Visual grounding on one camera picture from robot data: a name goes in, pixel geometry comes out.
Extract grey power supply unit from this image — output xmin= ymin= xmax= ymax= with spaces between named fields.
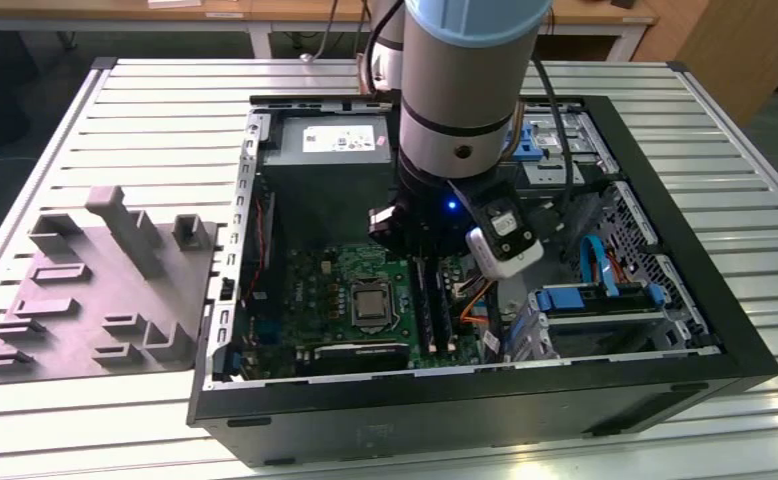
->
xmin=258 ymin=115 xmax=400 ymax=246

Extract blue SATA cable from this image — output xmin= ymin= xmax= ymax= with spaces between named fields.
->
xmin=579 ymin=234 xmax=623 ymax=296

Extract black base cable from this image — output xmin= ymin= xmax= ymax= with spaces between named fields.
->
xmin=298 ymin=0 xmax=340 ymax=64

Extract silver CPU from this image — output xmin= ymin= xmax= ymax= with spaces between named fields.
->
xmin=352 ymin=289 xmax=394 ymax=321

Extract black graphics card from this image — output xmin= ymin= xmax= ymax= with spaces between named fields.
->
xmin=294 ymin=340 xmax=411 ymax=375

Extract green motherboard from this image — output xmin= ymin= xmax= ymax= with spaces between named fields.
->
xmin=227 ymin=239 xmax=496 ymax=376

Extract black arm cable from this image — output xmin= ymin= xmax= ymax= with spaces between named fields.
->
xmin=527 ymin=58 xmax=583 ymax=236

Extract blue optical drive latch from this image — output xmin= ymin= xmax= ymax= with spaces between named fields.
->
xmin=511 ymin=119 xmax=547 ymax=162

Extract metal drive cage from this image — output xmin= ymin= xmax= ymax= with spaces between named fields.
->
xmin=507 ymin=107 xmax=623 ymax=216

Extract RAM stick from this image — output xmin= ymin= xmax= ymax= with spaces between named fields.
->
xmin=414 ymin=254 xmax=444 ymax=354
xmin=431 ymin=257 xmax=462 ymax=354

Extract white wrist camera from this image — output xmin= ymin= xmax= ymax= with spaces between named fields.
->
xmin=464 ymin=197 xmax=544 ymax=280

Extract wooden desk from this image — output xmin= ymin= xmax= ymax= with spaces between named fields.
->
xmin=0 ymin=0 xmax=661 ymax=64

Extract black open PC case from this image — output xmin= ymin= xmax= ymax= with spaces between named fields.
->
xmin=186 ymin=93 xmax=778 ymax=469

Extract wooden cabinet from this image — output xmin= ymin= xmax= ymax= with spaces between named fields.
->
xmin=641 ymin=0 xmax=778 ymax=126

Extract orange wires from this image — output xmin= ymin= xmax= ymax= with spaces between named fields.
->
xmin=459 ymin=279 xmax=500 ymax=329

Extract grey parts rack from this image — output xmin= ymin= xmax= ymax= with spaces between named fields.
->
xmin=0 ymin=184 xmax=231 ymax=389

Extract hard disk in blue carrier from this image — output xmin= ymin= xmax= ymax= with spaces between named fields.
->
xmin=534 ymin=282 xmax=667 ymax=316

